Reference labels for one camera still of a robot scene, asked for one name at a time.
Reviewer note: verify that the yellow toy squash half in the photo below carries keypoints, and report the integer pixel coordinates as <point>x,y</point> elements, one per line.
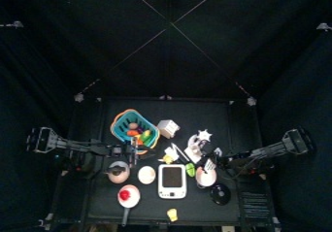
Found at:
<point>172,215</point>

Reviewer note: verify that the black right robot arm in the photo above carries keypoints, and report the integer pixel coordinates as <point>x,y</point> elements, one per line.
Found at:
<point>276,149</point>

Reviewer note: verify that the white toy knife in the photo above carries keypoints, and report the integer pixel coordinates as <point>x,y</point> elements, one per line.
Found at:
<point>180,151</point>

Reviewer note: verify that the white toy toaster box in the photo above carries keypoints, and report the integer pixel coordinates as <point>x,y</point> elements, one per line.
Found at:
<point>168,128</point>

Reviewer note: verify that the green toy vegetable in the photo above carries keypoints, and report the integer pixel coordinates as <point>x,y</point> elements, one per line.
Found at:
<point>149,139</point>

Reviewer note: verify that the red toy food piece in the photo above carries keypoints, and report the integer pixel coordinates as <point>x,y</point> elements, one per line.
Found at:
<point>124,195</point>

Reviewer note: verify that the brown toy egg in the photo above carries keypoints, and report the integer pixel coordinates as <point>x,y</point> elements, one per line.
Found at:
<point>132,125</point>

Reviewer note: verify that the white toy frying pan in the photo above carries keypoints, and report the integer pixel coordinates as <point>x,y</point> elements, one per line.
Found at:
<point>129,202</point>

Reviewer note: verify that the green toy lime half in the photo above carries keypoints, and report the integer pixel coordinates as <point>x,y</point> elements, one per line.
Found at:
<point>189,170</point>

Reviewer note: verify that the white star-shaped toy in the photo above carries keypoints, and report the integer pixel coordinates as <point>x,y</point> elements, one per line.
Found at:
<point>204,135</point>

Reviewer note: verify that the yellow toy corn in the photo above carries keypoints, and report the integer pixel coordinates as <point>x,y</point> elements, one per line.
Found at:
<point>145,134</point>

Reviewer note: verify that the white toy mixer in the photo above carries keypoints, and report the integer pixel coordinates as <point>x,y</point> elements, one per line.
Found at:
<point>195,147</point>

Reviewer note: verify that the grey frame corner bracket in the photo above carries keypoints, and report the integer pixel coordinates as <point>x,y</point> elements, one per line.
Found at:
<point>251,101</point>
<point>165,97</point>
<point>79,97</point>
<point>323,26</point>
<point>15,24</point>

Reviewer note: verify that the small white toy piece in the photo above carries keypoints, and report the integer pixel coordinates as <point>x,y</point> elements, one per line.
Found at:
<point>171,151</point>

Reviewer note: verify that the orange toy carrot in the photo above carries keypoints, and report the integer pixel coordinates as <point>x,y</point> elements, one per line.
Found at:
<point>132,133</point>

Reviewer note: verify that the small yellow toy piece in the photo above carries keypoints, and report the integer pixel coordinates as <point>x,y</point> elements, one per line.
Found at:
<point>167,159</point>

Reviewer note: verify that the purple toy vegetable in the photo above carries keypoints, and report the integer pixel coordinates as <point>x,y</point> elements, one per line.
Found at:
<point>140,130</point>

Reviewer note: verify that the white toy kitchen scale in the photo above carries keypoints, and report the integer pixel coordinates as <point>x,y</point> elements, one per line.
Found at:
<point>172,181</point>

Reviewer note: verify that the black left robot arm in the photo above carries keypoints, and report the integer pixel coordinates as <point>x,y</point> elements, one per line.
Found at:
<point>73,145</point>

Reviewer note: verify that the white toy spatula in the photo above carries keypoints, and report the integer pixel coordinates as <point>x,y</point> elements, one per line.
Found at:
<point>209,165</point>

